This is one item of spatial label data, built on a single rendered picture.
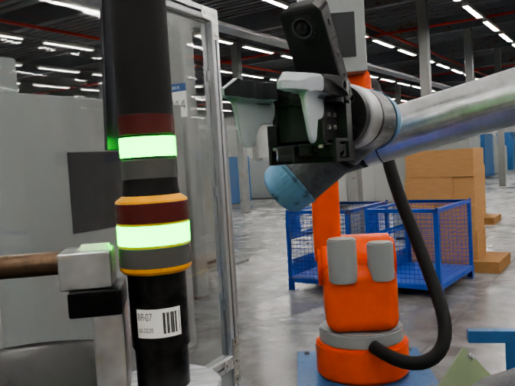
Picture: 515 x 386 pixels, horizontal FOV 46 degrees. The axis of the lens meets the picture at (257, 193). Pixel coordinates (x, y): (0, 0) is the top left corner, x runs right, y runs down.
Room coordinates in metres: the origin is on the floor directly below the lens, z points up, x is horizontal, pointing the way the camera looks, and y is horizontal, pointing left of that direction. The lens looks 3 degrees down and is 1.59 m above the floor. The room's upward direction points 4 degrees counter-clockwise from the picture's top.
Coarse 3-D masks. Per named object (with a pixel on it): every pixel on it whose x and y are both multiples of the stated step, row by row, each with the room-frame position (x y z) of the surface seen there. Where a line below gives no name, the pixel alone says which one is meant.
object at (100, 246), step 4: (84, 244) 0.36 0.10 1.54; (88, 244) 0.36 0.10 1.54; (92, 244) 0.36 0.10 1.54; (96, 244) 0.36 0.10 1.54; (100, 244) 0.36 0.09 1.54; (104, 244) 0.36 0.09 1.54; (108, 244) 0.36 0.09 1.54; (80, 248) 0.35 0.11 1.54; (84, 248) 0.35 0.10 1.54; (88, 248) 0.35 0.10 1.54; (92, 248) 0.35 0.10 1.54; (96, 248) 0.35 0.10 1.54; (100, 248) 0.35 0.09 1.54; (104, 248) 0.35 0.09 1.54; (112, 248) 0.36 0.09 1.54; (112, 252) 0.36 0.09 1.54; (112, 256) 0.35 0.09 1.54
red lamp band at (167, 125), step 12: (120, 120) 0.35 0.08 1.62; (132, 120) 0.35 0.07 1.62; (144, 120) 0.35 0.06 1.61; (156, 120) 0.35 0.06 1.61; (168, 120) 0.35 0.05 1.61; (120, 132) 0.35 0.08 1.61; (132, 132) 0.35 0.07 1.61; (144, 132) 0.35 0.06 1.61; (156, 132) 0.35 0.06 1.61; (168, 132) 0.35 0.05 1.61
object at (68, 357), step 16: (0, 352) 0.48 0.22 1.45; (16, 352) 0.48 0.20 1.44; (32, 352) 0.49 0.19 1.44; (48, 352) 0.49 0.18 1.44; (64, 352) 0.49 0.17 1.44; (80, 352) 0.50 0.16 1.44; (0, 368) 0.47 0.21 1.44; (16, 368) 0.47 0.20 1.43; (32, 368) 0.48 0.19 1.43; (48, 368) 0.48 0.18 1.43; (64, 368) 0.48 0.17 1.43; (80, 368) 0.49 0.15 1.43; (0, 384) 0.46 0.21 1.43; (16, 384) 0.46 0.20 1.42; (32, 384) 0.47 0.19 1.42; (48, 384) 0.47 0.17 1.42; (64, 384) 0.47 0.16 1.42; (80, 384) 0.48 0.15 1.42; (96, 384) 0.48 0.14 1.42
